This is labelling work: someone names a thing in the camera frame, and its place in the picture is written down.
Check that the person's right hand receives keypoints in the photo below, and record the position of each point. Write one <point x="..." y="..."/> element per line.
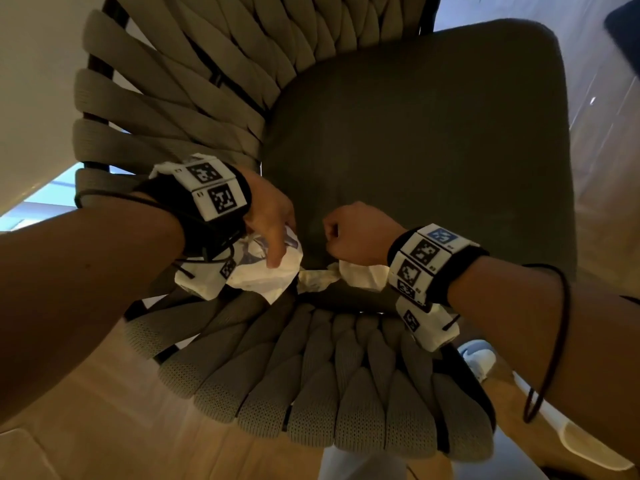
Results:
<point x="365" y="234"/>

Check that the person's left hand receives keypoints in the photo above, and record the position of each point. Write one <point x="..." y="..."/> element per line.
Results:
<point x="265" y="204"/>

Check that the person's right fingers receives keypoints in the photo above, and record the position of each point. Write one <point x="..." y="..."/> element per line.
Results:
<point x="332" y="233"/>

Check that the person's left thumb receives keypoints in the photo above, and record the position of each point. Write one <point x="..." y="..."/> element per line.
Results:
<point x="275" y="249"/>

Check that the white plastic bag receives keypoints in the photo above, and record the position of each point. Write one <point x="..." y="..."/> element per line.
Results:
<point x="265" y="277"/>

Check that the person's right forearm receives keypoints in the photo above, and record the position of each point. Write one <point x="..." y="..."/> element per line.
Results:
<point x="575" y="344"/>

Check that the person's left forearm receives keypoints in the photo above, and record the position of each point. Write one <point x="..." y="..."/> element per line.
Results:
<point x="85" y="289"/>

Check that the left wrist marker tracker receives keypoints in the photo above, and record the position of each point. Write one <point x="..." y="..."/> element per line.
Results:
<point x="212" y="194"/>

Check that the wrist marker tracker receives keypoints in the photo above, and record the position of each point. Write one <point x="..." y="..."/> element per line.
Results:
<point x="212" y="194"/>
<point x="425" y="259"/>

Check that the right wrist marker tracker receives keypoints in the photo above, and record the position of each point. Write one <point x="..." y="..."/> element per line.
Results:
<point x="425" y="259"/>

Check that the dark grey seat cushion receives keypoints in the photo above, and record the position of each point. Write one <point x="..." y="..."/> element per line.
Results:
<point x="430" y="159"/>

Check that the white shoe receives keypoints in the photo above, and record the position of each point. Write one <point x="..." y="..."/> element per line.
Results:
<point x="477" y="359"/>

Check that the window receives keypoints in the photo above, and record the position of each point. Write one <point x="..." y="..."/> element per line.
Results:
<point x="45" y="199"/>

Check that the pale grey rug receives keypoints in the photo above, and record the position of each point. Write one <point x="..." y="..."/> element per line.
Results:
<point x="490" y="462"/>

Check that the dark blue furniture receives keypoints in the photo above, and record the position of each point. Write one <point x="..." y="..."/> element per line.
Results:
<point x="627" y="29"/>

